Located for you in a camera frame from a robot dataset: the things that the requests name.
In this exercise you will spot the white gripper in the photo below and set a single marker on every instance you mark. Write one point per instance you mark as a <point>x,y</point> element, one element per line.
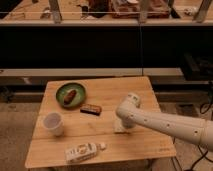
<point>127,124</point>

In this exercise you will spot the white sponge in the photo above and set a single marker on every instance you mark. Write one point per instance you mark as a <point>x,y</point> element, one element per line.
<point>119,128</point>

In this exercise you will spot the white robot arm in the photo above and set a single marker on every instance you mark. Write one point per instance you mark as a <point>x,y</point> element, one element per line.
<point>196,131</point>

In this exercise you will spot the brown chocolate bar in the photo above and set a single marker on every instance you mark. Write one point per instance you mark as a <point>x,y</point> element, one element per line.
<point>91,109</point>

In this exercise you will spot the wooden table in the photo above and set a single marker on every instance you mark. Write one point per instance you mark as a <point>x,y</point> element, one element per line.
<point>48,151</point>

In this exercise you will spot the brown pastry on plate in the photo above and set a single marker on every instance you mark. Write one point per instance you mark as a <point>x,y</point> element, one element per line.
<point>69,97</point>

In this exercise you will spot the green plate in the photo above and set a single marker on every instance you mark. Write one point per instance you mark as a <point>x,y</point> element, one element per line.
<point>65,89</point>

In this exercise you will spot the white plastic cup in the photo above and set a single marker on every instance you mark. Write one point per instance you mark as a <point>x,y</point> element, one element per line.
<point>53,123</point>

